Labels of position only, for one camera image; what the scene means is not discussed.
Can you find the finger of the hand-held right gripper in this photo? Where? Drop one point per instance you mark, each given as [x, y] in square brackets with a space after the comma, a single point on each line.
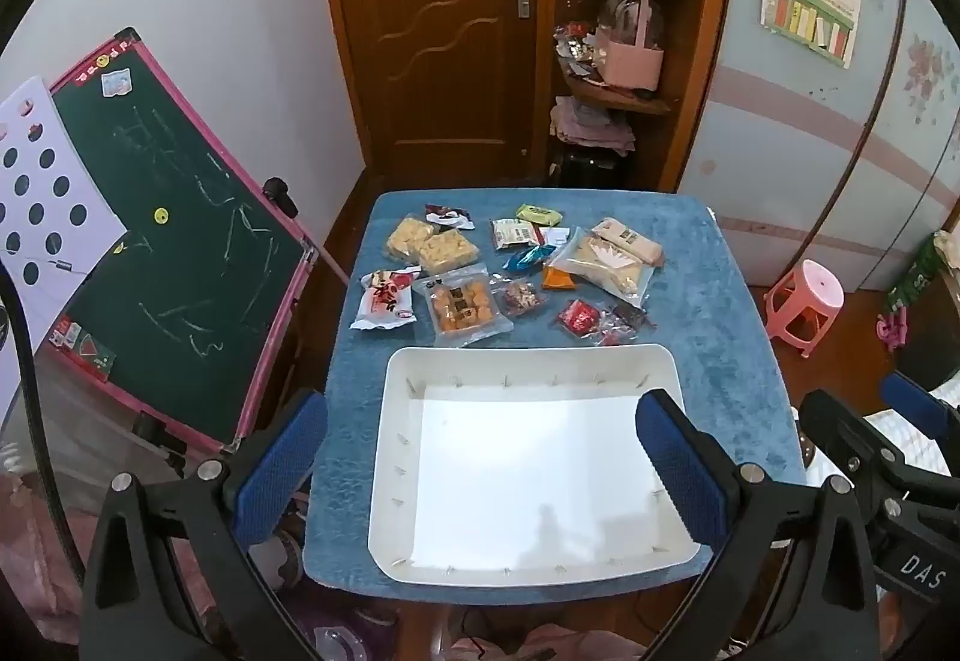
[847, 436]
[911, 402]

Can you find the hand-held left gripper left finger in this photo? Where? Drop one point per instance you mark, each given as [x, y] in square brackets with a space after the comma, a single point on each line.
[277, 473]

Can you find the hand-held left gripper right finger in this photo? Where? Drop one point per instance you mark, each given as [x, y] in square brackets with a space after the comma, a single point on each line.
[682, 473]

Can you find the white plastic tray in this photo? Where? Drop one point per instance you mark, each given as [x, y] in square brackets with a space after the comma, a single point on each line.
[525, 473]

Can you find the dark brown snack packet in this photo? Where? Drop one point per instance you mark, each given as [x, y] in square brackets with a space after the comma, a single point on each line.
[622, 323]

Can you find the small red snack packet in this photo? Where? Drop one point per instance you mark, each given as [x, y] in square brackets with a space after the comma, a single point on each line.
[577, 319]

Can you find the red and white bun packet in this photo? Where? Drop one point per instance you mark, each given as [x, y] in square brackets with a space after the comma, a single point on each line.
[386, 301]

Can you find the clear zip bag with pastry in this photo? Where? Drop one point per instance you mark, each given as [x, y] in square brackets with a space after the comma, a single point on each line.
[604, 269]

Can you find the white and orange snack packet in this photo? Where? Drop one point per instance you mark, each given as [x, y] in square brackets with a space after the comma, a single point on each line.
[559, 278]

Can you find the clear mixed nuts packet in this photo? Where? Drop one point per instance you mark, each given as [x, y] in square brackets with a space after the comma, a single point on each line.
[521, 297]

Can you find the clear packet of yellow snacks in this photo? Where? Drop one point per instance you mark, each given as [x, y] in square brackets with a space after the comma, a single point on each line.
[461, 310]

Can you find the blue candy wrapper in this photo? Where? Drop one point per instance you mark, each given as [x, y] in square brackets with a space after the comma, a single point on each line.
[525, 258]

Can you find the striped bed sheet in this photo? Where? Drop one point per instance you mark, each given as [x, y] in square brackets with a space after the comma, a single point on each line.
[911, 443]

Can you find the dark wooden cabinet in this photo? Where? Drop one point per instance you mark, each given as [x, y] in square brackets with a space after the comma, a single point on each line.
[934, 346]

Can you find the pink toy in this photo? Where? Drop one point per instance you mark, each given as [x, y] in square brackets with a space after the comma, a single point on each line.
[891, 329]

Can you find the green printed bag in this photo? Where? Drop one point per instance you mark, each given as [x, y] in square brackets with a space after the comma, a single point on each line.
[919, 271]

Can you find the pink plastic stool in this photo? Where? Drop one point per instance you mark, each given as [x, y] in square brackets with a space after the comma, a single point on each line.
[806, 304]

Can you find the purple plastic object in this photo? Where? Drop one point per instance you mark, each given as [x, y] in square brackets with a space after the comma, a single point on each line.
[345, 631]

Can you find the green and red card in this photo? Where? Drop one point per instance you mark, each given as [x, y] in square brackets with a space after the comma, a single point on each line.
[90, 353]

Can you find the pink easel leg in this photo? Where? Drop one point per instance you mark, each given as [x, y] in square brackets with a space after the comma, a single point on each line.
[322, 252]

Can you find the beige long snack packet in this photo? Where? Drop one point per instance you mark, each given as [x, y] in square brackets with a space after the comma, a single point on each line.
[626, 241]

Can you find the floral sliding door wardrobe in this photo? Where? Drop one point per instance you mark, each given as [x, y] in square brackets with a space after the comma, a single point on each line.
[795, 166]

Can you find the puffed rice cake packet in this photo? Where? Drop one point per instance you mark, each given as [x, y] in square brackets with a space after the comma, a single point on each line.
[409, 237]
[450, 252]

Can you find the black easel knob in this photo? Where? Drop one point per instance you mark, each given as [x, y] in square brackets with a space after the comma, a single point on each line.
[277, 190]

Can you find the white red label snack packet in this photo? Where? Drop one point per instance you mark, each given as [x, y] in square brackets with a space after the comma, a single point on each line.
[512, 233]

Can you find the green snack packet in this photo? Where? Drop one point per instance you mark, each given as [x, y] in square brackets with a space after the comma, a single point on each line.
[538, 214]

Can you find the dark red candy wrapper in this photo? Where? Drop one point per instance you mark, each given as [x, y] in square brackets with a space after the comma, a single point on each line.
[448, 217]

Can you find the black bag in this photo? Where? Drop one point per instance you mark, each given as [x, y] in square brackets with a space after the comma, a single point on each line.
[585, 167]

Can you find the folded pink clothes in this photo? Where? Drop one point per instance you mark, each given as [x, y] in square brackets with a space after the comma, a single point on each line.
[589, 124]

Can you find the white perforated board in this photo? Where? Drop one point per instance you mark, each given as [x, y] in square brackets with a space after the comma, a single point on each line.
[45, 196]

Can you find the pink basket bag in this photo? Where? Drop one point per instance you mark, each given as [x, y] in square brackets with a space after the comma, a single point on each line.
[632, 64]

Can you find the white printed sticker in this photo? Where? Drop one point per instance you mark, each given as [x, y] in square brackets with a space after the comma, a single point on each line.
[116, 82]

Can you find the pile of small packets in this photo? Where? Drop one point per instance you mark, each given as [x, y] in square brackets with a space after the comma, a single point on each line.
[576, 49]

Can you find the brown wooden door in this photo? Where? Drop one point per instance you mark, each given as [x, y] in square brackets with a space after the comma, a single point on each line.
[435, 30]

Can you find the green chalkboard with pink frame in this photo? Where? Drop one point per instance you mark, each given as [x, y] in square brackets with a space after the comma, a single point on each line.
[187, 241]

